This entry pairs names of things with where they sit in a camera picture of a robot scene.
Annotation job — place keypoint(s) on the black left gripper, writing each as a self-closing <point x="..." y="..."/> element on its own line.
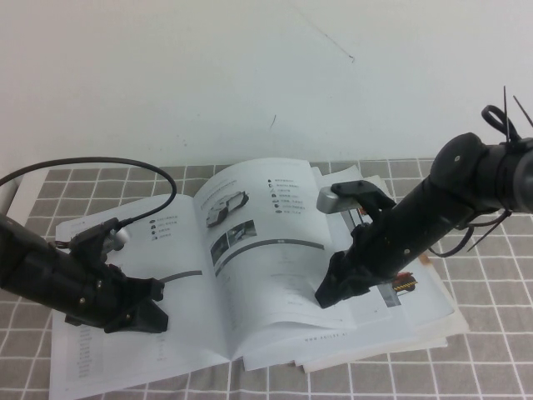
<point x="98" y="296"/>

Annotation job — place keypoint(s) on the white product catalogue book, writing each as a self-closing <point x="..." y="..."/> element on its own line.
<point x="258" y="266"/>

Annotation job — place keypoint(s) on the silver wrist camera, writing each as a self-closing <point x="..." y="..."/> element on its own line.
<point x="121" y="237"/>
<point x="333" y="201"/>

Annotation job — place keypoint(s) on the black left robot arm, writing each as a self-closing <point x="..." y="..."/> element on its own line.
<point x="29" y="271"/>

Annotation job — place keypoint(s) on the cream white booklet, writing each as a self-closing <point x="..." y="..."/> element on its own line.
<point x="456" y="323"/>

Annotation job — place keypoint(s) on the black left camera bracket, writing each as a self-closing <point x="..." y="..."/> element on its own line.
<point x="87" y="243"/>

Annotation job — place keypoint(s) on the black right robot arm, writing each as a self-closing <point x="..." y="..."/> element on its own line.
<point x="449" y="196"/>

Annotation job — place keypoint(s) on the black camera bracket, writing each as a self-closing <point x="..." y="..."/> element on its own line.
<point x="87" y="243"/>
<point x="366" y="193"/>

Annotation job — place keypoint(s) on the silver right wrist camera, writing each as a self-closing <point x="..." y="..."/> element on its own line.
<point x="333" y="201"/>

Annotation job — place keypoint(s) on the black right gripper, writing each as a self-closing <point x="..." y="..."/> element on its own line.
<point x="383" y="254"/>

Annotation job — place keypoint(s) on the black right camera bracket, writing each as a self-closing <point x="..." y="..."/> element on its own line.
<point x="366" y="193"/>

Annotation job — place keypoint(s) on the black zip tie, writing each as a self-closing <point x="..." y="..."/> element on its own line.
<point x="524" y="110"/>
<point x="489" y="231"/>
<point x="506" y="112"/>

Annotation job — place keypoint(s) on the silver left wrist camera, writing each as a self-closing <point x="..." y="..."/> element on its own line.
<point x="121" y="237"/>

